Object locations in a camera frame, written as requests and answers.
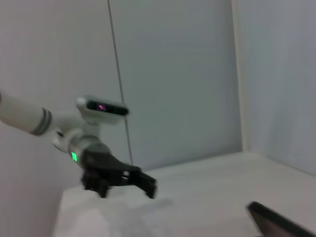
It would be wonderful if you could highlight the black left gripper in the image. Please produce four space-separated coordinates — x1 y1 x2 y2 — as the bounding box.
81 144 158 199

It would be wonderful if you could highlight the thin gray wall wire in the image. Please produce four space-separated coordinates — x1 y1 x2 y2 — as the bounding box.
107 0 134 165

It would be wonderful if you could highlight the black glasses case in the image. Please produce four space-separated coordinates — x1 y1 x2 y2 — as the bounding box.
246 201 316 237

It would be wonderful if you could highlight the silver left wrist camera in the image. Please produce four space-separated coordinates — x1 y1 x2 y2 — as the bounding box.
75 95 130 126

